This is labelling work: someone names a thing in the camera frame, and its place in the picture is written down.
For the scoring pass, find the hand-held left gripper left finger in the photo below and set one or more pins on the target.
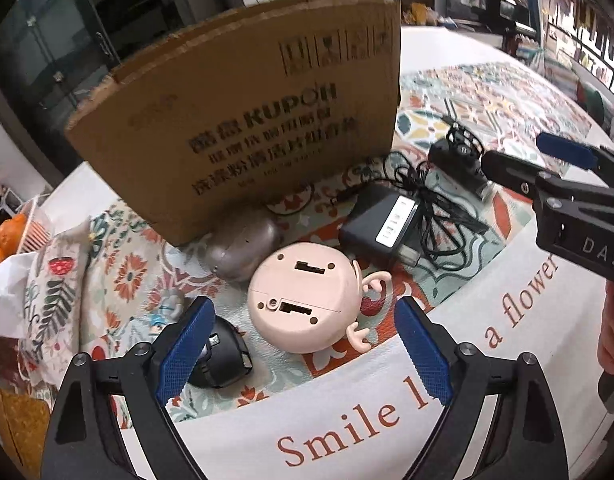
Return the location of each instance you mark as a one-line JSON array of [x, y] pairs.
[[187, 350]]

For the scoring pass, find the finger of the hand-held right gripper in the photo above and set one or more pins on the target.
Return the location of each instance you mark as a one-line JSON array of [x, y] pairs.
[[512, 167], [567, 150]]

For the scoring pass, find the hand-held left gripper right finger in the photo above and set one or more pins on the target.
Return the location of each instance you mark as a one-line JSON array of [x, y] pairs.
[[422, 355]]

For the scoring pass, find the black computer mouse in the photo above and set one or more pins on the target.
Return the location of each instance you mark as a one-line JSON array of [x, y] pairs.
[[227, 355]]

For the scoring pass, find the small pale toy figurine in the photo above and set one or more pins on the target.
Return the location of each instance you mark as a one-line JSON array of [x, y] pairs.
[[168, 305]]

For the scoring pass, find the small black charger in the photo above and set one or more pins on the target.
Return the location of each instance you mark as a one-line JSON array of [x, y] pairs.
[[452, 160]]

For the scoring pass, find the silver computer mouse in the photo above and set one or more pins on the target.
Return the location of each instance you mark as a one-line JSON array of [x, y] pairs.
[[242, 255]]

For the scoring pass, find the round pink deer toy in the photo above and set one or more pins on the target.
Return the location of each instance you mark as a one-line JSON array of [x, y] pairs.
[[302, 290]]

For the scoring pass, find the large black power adapter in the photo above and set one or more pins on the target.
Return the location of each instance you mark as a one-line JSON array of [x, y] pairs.
[[372, 215]]

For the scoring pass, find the brown cardboard box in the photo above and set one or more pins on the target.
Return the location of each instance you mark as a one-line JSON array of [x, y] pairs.
[[237, 110]]

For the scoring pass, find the television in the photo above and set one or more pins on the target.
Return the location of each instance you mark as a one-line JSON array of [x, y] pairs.
[[507, 10]]

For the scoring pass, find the white plastic bag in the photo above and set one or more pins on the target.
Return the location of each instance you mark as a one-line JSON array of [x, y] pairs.
[[7, 300]]

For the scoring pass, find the white fruit basket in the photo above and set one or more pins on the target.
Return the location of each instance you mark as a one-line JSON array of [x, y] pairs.
[[34, 230]]

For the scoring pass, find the pile of oranges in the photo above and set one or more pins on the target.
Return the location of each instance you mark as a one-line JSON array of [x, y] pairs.
[[7, 240]]

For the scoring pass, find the dark glass sliding door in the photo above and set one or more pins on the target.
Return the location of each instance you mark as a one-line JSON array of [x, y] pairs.
[[87, 25]]

